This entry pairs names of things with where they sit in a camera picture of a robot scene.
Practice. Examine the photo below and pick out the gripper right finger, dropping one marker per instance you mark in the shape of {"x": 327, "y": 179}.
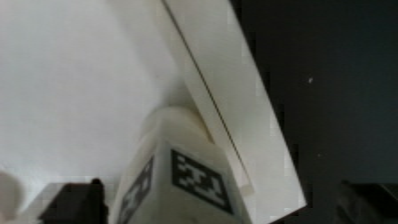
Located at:
{"x": 367, "y": 203}

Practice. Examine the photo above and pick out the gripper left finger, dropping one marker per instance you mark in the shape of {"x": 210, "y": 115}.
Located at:
{"x": 77, "y": 206}

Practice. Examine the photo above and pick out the white leg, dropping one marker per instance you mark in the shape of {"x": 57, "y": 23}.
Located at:
{"x": 178, "y": 188}

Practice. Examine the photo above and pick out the white right fence bar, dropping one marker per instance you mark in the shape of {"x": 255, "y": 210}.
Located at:
{"x": 233, "y": 103}

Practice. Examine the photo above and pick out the white square tabletop tray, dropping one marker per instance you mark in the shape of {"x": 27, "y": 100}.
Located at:
{"x": 93, "y": 67}

